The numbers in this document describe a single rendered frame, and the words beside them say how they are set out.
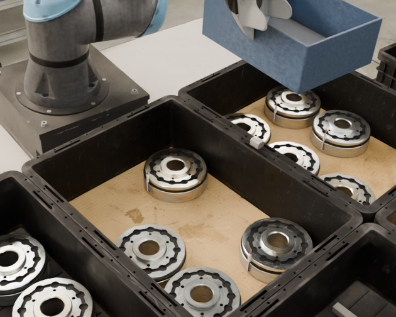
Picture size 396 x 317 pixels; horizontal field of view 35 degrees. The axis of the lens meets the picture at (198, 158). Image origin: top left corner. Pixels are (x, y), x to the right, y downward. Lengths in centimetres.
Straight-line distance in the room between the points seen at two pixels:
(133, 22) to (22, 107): 27
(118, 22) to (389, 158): 55
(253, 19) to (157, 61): 82
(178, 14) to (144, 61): 181
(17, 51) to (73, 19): 194
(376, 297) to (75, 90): 68
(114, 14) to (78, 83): 15
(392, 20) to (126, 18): 251
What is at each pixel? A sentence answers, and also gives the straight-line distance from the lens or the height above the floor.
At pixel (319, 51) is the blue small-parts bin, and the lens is 82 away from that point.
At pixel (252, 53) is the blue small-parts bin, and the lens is 87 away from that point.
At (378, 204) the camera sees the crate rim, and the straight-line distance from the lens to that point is 91.
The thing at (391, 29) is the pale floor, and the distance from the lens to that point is 348.
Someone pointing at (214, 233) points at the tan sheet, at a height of 83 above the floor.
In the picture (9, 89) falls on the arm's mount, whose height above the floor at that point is 81.
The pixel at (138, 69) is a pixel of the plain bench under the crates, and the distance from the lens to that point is 158.
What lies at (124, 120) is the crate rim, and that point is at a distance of 101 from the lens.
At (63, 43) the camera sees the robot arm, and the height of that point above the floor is 94.
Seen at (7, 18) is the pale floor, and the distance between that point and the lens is 343.
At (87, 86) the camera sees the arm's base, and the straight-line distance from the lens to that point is 127.
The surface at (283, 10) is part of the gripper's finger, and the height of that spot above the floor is 116.
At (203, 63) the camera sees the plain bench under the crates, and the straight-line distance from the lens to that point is 160.
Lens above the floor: 152
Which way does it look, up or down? 39 degrees down
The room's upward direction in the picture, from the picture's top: 3 degrees clockwise
